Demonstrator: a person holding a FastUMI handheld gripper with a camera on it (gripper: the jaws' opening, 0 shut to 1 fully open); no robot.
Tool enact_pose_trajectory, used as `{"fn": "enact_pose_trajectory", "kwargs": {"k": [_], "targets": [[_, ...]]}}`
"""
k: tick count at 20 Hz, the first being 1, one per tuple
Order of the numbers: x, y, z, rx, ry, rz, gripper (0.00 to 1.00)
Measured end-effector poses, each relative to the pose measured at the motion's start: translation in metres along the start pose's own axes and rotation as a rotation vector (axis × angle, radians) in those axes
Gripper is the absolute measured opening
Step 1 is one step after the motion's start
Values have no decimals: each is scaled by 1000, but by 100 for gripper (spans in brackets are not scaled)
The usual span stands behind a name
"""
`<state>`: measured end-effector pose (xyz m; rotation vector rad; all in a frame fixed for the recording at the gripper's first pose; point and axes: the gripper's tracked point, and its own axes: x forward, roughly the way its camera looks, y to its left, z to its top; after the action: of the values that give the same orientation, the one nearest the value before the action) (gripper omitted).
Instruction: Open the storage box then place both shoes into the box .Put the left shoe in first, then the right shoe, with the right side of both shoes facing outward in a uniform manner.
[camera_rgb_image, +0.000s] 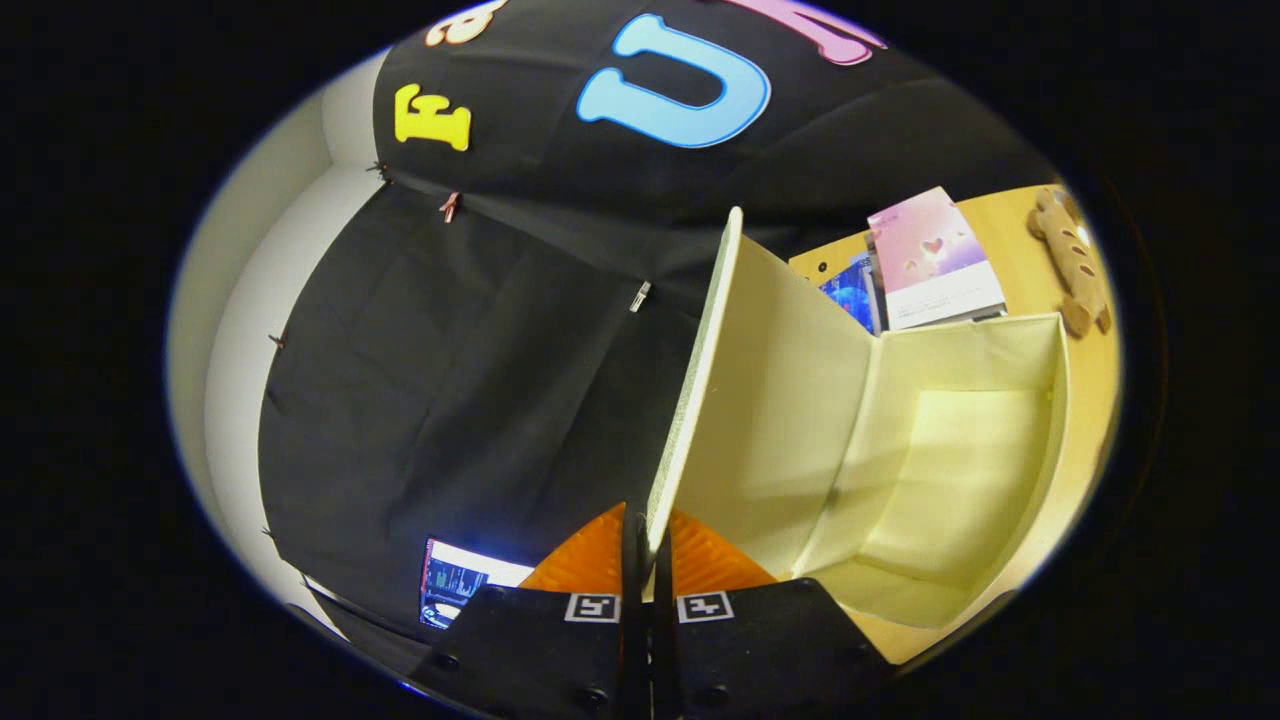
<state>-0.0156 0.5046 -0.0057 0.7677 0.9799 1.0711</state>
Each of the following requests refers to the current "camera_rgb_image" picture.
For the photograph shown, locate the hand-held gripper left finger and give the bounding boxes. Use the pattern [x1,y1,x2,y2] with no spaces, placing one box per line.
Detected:
[410,503,651,720]

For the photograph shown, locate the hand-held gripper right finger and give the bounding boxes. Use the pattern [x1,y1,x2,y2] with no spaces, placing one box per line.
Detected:
[650,508,894,720]

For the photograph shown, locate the green lidded cream storage box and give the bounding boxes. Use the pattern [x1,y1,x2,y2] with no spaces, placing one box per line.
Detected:
[645,207,1071,631]

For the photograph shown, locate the blue printed box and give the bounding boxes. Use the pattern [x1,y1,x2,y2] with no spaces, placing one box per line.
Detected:
[820,255,883,336]

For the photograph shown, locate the pink book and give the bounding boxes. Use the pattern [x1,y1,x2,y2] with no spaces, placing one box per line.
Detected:
[867,187,1008,332]

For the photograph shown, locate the tan bread-shaped plush toy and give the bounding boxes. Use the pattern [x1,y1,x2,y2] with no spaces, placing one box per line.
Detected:
[1028,187,1113,338]

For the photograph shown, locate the computer monitor screen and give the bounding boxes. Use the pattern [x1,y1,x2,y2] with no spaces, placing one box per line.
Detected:
[420,538,536,631]

